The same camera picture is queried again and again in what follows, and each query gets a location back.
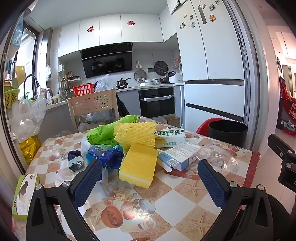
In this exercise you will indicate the white wall hook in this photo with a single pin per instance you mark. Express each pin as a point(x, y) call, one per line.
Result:
point(138, 64)

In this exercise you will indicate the white rice cooker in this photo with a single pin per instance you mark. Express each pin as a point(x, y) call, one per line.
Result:
point(175, 77)

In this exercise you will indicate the white wall cabinets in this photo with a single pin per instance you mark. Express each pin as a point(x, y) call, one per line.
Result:
point(111, 30)

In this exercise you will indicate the group of fridge magnets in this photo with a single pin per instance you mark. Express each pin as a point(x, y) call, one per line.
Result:
point(212, 17)

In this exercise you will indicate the red plastic chair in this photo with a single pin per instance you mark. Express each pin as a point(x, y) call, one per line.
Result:
point(203, 126)

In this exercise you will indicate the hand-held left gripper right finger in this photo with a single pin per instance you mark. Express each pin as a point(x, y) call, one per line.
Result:
point(211, 183)

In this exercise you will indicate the beige plastic chair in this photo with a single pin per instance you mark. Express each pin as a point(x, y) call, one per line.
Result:
point(92, 102)

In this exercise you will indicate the black built-in oven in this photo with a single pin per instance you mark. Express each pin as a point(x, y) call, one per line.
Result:
point(157, 106)

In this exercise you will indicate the round dark wall tray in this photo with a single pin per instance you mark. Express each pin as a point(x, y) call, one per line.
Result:
point(161, 68)

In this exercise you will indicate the white green milk carton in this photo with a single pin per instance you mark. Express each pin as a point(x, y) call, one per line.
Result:
point(171, 138)

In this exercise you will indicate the white refrigerator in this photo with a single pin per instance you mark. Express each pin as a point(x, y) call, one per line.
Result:
point(208, 58)

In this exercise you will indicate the checkered printed tablecloth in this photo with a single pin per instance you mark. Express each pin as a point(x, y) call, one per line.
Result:
point(185, 208)

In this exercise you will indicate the grey sliding door frame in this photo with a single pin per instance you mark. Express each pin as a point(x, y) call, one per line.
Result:
point(248, 69)

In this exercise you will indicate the grey kitchen counter cabinet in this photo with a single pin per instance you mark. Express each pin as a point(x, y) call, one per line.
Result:
point(129, 99)

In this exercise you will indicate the gold foil bag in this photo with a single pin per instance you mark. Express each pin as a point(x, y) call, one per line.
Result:
point(30, 148)

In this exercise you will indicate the red hanging banner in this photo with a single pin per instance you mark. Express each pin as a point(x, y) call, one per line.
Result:
point(290, 106)

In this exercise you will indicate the white spice rack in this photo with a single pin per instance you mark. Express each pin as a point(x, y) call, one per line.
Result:
point(69, 83)

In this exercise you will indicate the green tissue box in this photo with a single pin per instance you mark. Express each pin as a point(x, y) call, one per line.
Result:
point(23, 197)

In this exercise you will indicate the dark cooking pot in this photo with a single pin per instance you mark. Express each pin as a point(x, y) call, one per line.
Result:
point(122, 83)

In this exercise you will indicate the blue white cardboard box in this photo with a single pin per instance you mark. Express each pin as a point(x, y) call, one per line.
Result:
point(180, 155)

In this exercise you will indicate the white hanging plastic bag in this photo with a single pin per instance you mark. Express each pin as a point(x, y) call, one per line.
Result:
point(48, 73)

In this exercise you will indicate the black kitchen faucet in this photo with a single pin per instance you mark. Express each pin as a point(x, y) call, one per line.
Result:
point(26, 80)

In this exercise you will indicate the red paper-cut decal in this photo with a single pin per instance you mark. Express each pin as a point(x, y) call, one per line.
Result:
point(131, 22)
point(90, 29)

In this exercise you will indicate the black range hood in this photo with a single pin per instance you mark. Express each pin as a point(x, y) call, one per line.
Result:
point(106, 60)

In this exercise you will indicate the yellow foam fruit net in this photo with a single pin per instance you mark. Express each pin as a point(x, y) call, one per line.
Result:
point(136, 134)

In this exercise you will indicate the red gift box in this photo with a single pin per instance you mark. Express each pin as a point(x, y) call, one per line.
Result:
point(290, 129)

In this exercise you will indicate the blue plastic bag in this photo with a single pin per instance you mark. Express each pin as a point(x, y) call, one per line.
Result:
point(104, 154)

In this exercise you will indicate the dark blue wrapper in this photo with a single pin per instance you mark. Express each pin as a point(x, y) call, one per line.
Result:
point(75, 160)

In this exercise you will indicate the large clear plastic bag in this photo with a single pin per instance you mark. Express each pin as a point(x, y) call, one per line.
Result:
point(27, 115)

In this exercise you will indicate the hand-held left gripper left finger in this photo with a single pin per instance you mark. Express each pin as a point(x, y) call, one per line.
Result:
point(89, 183)

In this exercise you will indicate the red plastic basket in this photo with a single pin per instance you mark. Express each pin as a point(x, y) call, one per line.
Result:
point(83, 90)

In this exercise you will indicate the round grey steamer plate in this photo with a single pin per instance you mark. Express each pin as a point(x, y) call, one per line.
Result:
point(140, 76)

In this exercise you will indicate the crumpled clear plastic bag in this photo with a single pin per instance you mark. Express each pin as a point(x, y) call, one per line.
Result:
point(105, 82)

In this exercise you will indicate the yellow sponge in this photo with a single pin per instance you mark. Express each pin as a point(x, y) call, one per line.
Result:
point(136, 164)

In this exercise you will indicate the green plastic bag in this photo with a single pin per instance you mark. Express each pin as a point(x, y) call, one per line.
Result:
point(104, 134)

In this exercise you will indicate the green plastic basket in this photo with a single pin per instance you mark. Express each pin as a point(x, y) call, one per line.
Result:
point(11, 98)

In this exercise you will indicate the brown cardboard box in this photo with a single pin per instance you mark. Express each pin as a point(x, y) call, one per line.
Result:
point(172, 121)

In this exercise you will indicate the plastic bags on chair seat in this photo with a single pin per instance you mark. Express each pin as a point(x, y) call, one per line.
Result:
point(99, 117)

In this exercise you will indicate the black trash bin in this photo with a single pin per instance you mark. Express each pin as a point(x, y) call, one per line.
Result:
point(227, 136)

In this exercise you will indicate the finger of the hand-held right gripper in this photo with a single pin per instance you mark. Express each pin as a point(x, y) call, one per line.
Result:
point(281, 149)

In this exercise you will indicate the white spray bottle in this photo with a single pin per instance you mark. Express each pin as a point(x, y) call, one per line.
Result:
point(48, 98)

